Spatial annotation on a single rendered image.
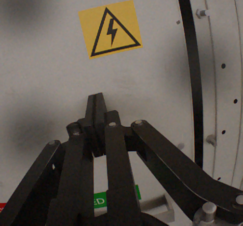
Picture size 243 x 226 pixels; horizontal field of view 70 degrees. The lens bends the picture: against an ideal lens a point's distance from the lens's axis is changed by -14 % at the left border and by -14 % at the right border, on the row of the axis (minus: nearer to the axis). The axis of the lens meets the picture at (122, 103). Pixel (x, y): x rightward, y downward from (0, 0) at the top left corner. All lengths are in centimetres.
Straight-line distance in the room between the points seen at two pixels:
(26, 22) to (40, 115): 10
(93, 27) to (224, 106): 22
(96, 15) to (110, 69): 6
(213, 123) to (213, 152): 6
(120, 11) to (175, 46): 7
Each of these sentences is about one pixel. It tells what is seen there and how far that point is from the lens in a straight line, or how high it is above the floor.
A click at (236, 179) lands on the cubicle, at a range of 45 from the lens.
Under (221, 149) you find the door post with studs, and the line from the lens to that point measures 36.
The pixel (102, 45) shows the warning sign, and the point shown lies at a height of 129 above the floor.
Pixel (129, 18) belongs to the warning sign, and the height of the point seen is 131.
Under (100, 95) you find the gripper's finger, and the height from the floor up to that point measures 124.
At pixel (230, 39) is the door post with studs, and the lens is 30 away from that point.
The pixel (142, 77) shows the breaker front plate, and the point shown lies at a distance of 21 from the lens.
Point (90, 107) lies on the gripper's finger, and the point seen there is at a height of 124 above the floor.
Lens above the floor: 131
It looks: 22 degrees down
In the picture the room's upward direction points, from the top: 13 degrees counter-clockwise
